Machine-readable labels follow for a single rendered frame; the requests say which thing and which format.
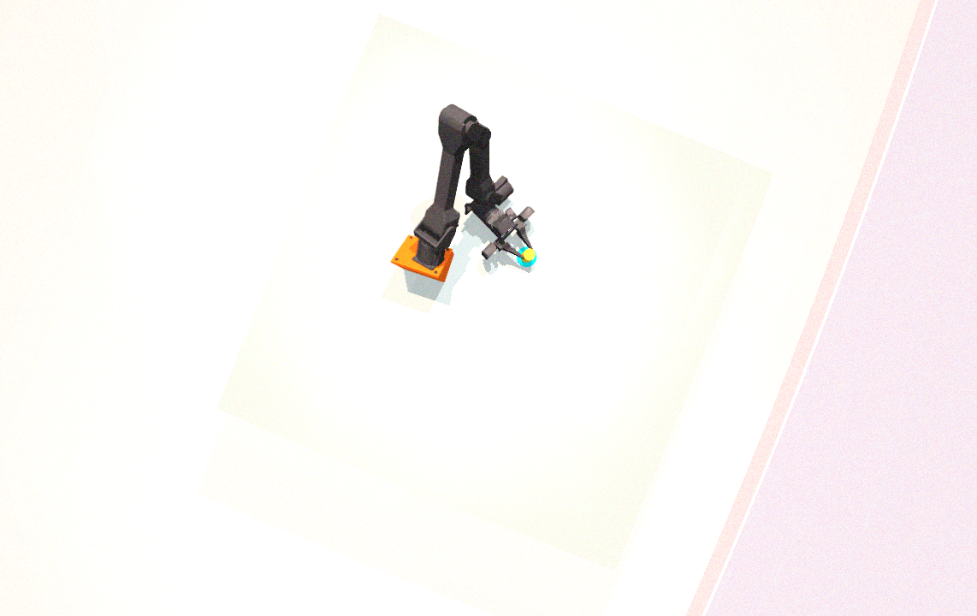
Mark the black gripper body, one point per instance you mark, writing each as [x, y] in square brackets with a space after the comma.
[490, 249]

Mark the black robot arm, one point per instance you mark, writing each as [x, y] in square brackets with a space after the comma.
[459, 130]

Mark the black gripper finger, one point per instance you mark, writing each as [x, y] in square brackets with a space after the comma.
[508, 248]
[523, 236]

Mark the cyan circle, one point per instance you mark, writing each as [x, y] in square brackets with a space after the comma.
[524, 263]

